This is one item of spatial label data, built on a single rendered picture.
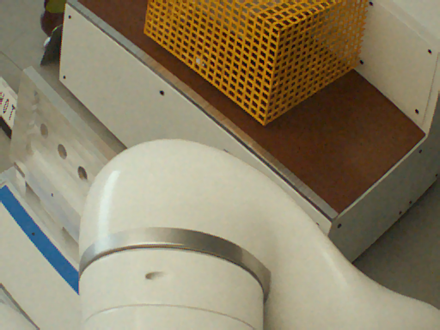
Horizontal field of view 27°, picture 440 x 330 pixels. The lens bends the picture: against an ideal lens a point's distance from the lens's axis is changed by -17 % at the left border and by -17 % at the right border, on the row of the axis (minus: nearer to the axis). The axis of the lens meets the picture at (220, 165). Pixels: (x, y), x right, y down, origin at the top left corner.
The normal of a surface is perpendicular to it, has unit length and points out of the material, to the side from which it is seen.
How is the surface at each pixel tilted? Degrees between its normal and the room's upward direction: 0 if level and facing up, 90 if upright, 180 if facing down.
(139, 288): 21
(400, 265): 0
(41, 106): 79
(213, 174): 13
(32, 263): 0
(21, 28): 0
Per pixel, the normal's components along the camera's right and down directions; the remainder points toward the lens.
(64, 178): -0.68, 0.34
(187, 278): 0.24, -0.61
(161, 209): 0.02, -0.63
